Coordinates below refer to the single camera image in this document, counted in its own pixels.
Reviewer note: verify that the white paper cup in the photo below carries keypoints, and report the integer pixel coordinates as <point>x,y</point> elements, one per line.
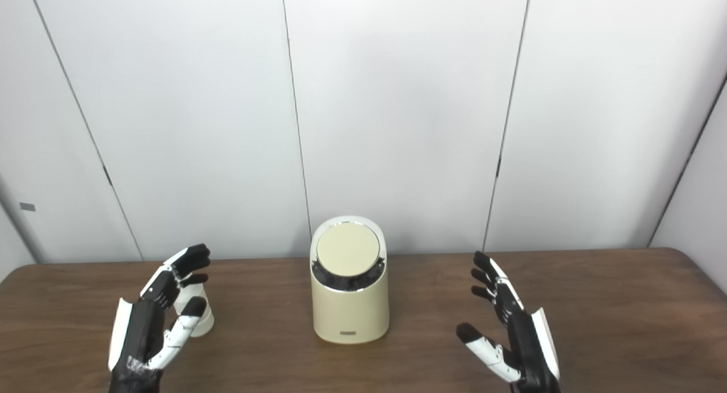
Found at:
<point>204,323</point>

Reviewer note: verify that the small gray wall tag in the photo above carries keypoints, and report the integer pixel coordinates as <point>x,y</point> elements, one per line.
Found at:
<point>27,207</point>

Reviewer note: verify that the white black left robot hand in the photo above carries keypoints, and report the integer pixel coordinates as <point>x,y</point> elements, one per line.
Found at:
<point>136,336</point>

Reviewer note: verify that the cream-colored lidded bin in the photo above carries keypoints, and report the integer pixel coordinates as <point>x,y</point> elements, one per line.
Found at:
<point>349,308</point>

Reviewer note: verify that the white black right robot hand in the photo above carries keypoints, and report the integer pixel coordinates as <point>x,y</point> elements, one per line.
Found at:
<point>525,347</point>

